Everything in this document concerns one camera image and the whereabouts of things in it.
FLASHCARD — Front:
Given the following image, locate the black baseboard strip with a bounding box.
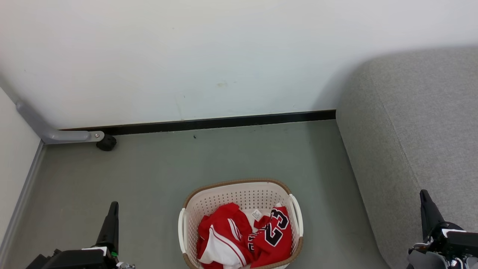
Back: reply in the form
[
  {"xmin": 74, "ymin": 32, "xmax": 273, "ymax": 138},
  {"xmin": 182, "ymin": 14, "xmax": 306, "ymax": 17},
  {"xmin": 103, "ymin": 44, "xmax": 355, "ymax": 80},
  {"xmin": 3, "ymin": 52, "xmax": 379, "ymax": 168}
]
[{"xmin": 62, "ymin": 109, "xmax": 336, "ymax": 136}]

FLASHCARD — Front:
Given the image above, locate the black caster wheel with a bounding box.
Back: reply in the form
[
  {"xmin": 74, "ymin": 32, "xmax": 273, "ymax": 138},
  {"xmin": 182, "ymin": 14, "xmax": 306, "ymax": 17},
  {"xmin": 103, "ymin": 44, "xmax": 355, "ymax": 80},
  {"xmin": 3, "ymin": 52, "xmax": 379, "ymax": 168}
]
[{"xmin": 96, "ymin": 134, "xmax": 117, "ymax": 152}]

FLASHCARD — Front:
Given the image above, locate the white brown-rimmed laundry basket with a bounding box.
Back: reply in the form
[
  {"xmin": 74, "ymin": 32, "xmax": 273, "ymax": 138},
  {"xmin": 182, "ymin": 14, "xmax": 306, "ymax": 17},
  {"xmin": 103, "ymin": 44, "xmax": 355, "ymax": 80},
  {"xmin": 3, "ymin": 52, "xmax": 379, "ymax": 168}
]
[{"xmin": 178, "ymin": 178, "xmax": 304, "ymax": 269}]

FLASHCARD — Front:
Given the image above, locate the red number 23 jersey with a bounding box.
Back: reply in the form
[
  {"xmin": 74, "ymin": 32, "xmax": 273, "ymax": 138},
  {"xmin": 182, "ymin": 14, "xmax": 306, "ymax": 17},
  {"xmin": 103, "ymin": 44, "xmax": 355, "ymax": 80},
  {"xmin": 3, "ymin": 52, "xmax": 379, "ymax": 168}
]
[{"xmin": 197, "ymin": 205, "xmax": 293, "ymax": 269}]

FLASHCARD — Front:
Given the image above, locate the grey wall skirting strip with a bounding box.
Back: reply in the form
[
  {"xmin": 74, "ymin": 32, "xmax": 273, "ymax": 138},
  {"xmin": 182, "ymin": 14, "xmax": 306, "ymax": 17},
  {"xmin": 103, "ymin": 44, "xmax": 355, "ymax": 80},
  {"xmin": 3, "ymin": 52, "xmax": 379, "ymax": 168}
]
[{"xmin": 0, "ymin": 140, "xmax": 46, "ymax": 262}]

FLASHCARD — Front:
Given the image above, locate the grey fabric sofa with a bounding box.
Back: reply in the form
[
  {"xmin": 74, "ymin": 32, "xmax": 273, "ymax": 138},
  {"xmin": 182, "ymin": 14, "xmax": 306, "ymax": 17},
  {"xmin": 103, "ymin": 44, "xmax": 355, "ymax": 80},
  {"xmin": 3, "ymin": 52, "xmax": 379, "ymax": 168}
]
[{"xmin": 335, "ymin": 47, "xmax": 478, "ymax": 269}]

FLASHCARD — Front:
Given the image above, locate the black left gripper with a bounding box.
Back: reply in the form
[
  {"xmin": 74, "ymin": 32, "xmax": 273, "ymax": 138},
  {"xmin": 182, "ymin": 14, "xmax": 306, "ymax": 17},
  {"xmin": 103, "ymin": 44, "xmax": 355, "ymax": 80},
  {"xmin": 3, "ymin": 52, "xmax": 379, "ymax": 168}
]
[{"xmin": 26, "ymin": 202, "xmax": 120, "ymax": 269}]

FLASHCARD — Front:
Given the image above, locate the plain red garment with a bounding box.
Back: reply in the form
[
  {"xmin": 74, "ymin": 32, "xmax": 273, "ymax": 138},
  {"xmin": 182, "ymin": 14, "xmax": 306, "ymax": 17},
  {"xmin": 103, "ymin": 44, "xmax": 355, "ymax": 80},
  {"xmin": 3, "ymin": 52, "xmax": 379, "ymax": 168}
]
[{"xmin": 199, "ymin": 203, "xmax": 253, "ymax": 242}]

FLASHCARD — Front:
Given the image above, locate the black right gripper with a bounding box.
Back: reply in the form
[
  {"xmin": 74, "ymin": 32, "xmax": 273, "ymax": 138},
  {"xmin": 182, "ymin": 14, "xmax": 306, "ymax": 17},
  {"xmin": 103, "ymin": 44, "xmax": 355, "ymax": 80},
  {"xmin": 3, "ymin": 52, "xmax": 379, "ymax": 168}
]
[{"xmin": 409, "ymin": 190, "xmax": 478, "ymax": 262}]

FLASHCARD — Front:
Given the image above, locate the grey metal partition leg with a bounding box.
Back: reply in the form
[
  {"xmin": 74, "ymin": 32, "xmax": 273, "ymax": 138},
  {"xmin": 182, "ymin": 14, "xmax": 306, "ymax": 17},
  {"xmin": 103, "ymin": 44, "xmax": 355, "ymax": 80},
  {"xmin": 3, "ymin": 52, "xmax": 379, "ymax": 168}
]
[{"xmin": 16, "ymin": 100, "xmax": 105, "ymax": 145}]

